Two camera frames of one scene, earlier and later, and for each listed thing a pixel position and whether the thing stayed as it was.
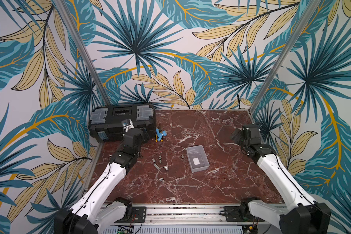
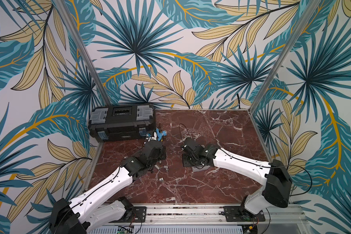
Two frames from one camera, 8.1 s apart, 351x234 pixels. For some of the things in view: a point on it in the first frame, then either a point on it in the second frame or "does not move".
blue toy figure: x=159 y=134 does not move
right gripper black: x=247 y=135 to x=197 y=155
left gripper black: x=146 y=137 to x=162 y=153
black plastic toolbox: x=105 y=123 does not move
